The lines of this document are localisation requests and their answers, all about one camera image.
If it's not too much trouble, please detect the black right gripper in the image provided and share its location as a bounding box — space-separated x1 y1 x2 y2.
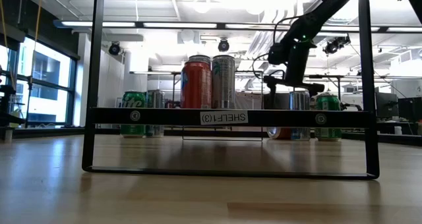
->
263 41 326 103

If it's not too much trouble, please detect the silver blue can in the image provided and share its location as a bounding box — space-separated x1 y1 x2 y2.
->
289 90 311 142
146 89 166 138

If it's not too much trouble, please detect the green Sprite can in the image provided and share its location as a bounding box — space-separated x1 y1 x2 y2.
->
315 94 343 142
119 90 148 139

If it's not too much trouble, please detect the silver can black lid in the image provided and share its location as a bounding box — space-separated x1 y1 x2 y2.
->
187 54 212 64
211 54 236 110

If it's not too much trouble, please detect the black box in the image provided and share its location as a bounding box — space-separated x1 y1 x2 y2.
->
262 92 291 110

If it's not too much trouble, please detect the black ceiling spotlight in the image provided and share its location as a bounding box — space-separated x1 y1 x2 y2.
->
107 41 121 56
217 38 231 53
322 34 352 55

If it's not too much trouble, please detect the black computer monitor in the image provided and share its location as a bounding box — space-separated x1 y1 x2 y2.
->
375 91 399 119
398 97 422 123

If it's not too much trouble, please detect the large window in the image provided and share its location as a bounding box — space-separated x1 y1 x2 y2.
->
0 36 78 128

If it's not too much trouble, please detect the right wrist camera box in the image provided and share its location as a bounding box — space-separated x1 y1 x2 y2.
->
267 42 291 66

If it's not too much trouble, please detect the wooden shelf black metal frame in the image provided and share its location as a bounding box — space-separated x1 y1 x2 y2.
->
81 0 380 181

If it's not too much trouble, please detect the long ceiling light rail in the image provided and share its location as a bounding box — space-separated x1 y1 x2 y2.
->
52 18 422 34

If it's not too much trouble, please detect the yellow hanging cable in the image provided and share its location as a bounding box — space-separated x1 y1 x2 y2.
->
24 0 44 86

